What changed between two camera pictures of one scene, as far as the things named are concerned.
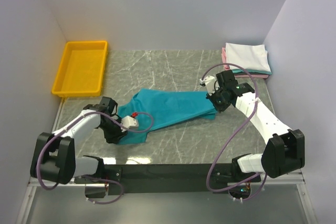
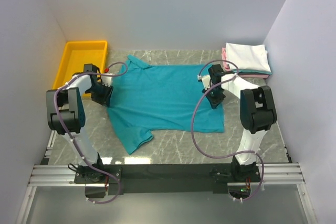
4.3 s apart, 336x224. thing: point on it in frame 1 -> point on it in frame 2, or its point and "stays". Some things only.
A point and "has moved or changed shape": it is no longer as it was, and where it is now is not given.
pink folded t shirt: [227, 67] stays
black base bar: [169, 179] stays
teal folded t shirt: [251, 71] stays
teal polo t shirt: [153, 108] has moved or changed shape
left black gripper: [113, 135] -> [102, 94]
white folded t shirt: [254, 57] stays
